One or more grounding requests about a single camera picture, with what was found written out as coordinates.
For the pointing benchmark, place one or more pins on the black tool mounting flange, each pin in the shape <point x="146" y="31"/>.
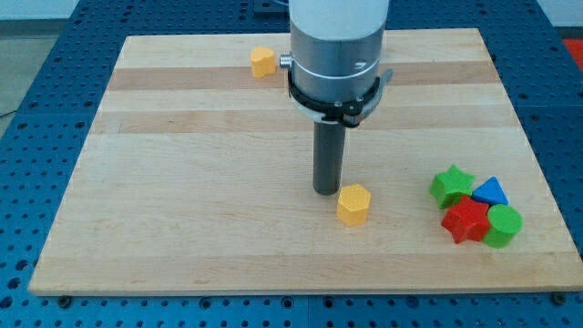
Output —
<point x="348" y="113"/>

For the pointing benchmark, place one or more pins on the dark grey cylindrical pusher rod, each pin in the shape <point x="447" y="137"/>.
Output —
<point x="328" y="145"/>

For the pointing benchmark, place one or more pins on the yellow hexagon block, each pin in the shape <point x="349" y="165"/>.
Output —
<point x="353" y="205"/>

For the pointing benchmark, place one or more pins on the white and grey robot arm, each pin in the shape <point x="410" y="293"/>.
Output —
<point x="333" y="74"/>

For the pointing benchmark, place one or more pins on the green star block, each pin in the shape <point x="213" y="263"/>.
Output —
<point x="450" y="186"/>

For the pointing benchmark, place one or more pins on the red star block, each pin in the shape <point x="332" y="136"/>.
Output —
<point x="467" y="220"/>

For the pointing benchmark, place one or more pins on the yellow heart block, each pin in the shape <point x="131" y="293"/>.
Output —
<point x="262" y="61"/>

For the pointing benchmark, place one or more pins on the wooden board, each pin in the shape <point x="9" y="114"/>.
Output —
<point x="196" y="179"/>

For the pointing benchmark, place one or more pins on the blue triangle block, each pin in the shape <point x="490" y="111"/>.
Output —
<point x="490" y="192"/>

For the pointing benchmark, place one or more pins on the green cylinder block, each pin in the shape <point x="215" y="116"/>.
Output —
<point x="505" y="223"/>

